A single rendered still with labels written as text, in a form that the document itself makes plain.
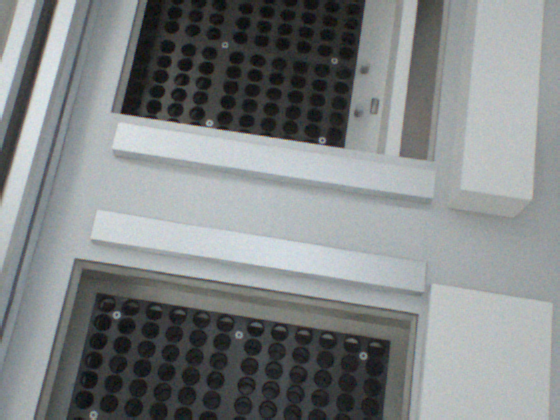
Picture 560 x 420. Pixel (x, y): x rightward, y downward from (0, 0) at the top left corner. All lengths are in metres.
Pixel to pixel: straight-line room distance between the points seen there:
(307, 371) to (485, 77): 0.24
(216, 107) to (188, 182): 0.10
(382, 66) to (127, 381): 0.37
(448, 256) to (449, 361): 0.08
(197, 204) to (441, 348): 0.20
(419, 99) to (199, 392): 0.35
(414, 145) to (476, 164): 0.18
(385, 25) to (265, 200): 0.27
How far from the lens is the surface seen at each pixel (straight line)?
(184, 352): 0.56
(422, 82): 0.74
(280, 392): 0.56
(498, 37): 0.59
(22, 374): 0.53
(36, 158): 0.53
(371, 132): 0.70
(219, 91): 0.63
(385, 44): 0.74
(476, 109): 0.56
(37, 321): 0.54
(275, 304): 0.62
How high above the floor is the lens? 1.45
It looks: 72 degrees down
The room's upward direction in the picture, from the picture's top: 1 degrees clockwise
